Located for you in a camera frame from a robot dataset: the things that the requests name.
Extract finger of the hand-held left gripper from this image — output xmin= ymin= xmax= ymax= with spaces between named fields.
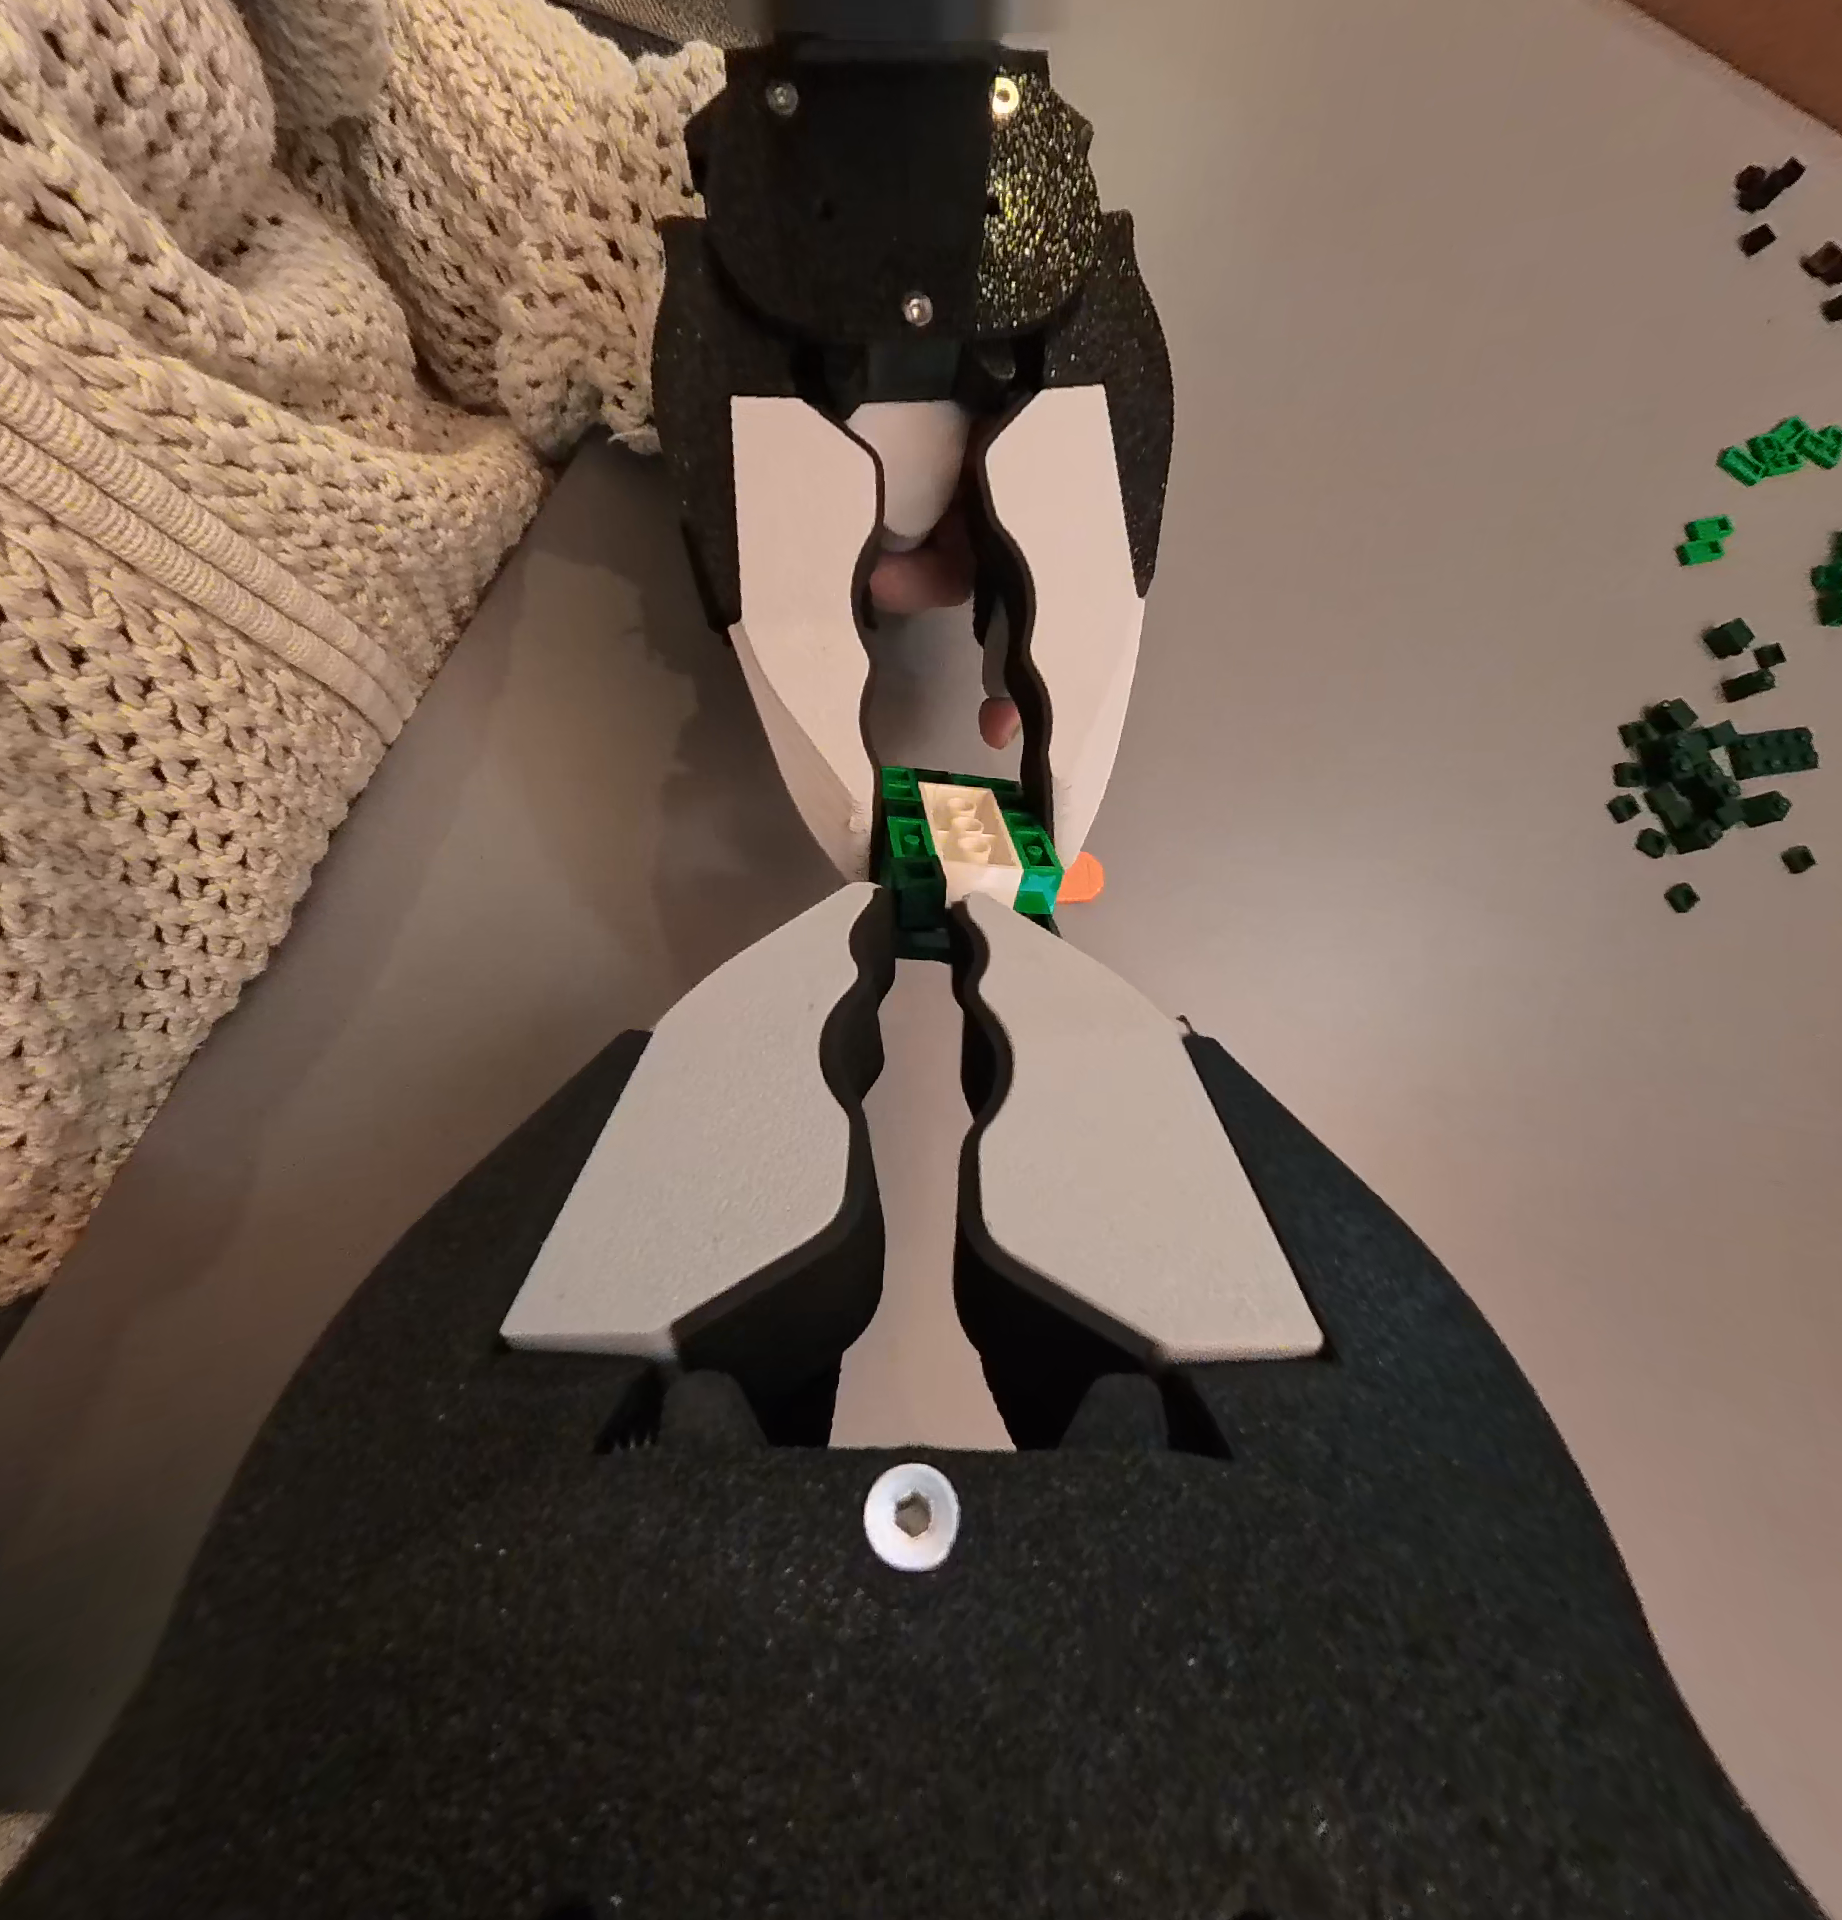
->
xmin=729 ymin=393 xmax=885 ymax=885
xmin=980 ymin=381 xmax=1144 ymax=859

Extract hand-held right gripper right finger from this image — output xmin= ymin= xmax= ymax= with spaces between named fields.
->
xmin=951 ymin=895 xmax=1327 ymax=1455

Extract pile of dark green bricks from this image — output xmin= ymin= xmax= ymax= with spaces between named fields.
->
xmin=1606 ymin=614 xmax=1842 ymax=933

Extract row of small black pieces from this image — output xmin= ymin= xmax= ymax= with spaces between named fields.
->
xmin=1730 ymin=154 xmax=1842 ymax=330

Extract pile of bright green bricks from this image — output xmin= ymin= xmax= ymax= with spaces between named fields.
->
xmin=1675 ymin=418 xmax=1842 ymax=633

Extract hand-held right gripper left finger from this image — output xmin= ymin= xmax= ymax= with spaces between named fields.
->
xmin=502 ymin=882 xmax=895 ymax=1449

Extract green white lego assembly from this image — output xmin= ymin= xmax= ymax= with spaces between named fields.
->
xmin=867 ymin=765 xmax=1071 ymax=963

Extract person's left forearm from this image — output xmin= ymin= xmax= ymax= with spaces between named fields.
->
xmin=254 ymin=0 xmax=731 ymax=458

